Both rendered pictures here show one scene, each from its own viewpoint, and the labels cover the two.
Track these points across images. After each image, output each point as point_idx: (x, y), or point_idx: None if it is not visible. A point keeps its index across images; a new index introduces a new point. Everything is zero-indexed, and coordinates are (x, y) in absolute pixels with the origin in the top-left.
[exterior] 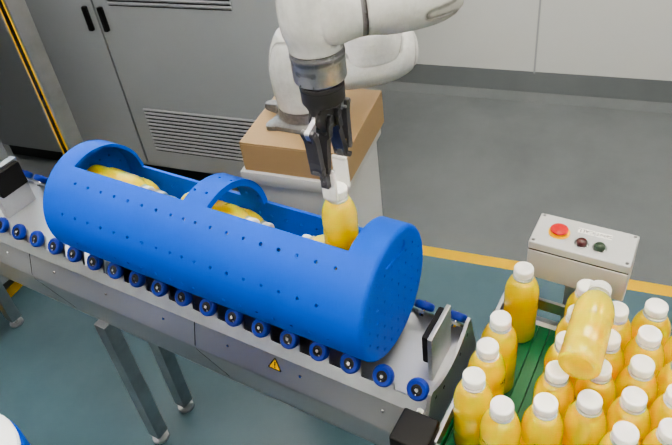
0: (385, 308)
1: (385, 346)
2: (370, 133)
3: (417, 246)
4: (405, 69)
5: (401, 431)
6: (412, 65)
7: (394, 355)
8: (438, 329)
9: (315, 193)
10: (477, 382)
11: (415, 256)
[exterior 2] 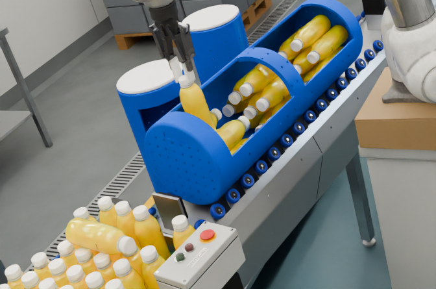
0: (170, 163)
1: (176, 189)
2: (425, 138)
3: (207, 161)
4: (414, 93)
5: (113, 201)
6: (421, 95)
7: (191, 210)
8: (160, 197)
9: None
10: (98, 201)
11: (205, 166)
